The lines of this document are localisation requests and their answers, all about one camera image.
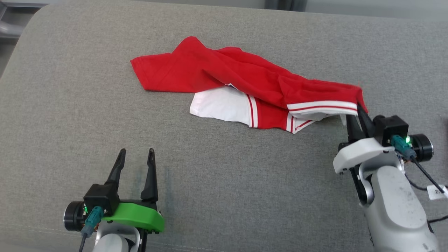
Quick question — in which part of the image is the red basketball jersey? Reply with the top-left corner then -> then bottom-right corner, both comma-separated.
130,36 -> 369,135

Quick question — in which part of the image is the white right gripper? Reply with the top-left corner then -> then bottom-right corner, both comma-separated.
333,103 -> 395,175

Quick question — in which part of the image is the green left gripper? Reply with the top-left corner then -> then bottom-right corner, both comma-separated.
101,148 -> 165,233

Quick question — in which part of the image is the teal left camera connector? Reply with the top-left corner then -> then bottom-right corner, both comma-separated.
81,206 -> 105,237

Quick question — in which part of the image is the teal right camera connector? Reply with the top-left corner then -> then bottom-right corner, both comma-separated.
391,135 -> 417,160

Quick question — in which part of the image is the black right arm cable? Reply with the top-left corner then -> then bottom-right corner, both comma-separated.
402,157 -> 448,224

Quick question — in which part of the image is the teal camera connector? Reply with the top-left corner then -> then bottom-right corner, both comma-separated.
81,206 -> 105,237
391,135 -> 417,160

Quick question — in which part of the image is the grey wall post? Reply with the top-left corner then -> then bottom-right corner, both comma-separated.
265,0 -> 309,11

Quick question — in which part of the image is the white cable tag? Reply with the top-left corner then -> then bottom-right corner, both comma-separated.
427,184 -> 448,201

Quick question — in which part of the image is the grey metal frame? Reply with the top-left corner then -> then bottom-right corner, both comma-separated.
0,0 -> 50,39

